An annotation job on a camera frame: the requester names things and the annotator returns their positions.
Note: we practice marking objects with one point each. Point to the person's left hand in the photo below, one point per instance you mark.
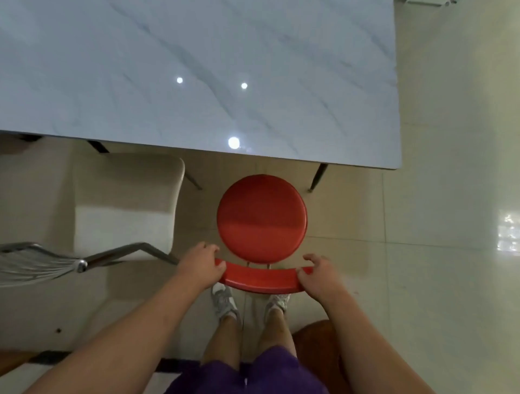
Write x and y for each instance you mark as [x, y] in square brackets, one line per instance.
[197, 268]

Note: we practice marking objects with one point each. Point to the person's right hand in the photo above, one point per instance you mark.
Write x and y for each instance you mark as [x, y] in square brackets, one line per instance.
[323, 282]

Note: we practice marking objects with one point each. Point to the person's right thumb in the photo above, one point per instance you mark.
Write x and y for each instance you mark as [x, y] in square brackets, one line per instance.
[304, 273]

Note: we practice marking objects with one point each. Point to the person's left fingers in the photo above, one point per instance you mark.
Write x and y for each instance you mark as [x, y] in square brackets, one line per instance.
[208, 247]

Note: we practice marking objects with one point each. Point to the red round chair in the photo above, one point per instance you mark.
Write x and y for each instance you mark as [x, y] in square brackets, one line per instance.
[260, 219]

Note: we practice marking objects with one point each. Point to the person's left forearm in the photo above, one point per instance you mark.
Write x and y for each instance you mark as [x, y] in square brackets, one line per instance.
[122, 341]

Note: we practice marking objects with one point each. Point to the person's right forearm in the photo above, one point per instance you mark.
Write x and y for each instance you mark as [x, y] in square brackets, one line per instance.
[373, 349]

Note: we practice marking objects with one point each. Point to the person's right white shoe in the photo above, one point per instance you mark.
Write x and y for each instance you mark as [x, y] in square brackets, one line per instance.
[277, 303]

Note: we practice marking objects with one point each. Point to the person's white shoe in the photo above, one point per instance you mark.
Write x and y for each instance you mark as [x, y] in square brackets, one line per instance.
[223, 300]
[277, 303]

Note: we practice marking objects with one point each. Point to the person's left white shoe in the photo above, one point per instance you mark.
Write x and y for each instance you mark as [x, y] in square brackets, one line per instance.
[223, 300]

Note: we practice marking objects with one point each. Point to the person's right leg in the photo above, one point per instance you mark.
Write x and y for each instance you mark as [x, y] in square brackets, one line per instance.
[277, 331]

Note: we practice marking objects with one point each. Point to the person's leg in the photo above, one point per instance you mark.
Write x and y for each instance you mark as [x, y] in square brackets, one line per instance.
[222, 341]
[277, 331]

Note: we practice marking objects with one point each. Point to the black table leg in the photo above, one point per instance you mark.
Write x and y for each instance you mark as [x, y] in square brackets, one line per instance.
[193, 180]
[318, 177]
[98, 146]

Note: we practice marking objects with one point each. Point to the brown wooden stool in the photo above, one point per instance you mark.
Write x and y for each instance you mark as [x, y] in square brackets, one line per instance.
[321, 349]

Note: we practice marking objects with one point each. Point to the cream upholstered chair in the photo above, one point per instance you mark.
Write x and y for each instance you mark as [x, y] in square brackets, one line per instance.
[126, 203]

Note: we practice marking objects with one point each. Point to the person's left leg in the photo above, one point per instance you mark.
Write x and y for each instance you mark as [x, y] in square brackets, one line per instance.
[222, 341]

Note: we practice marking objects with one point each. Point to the purple shorts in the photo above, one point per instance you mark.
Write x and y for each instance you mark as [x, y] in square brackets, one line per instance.
[276, 373]

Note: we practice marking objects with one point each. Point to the chrome striped chair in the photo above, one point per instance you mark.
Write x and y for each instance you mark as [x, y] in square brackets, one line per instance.
[36, 262]

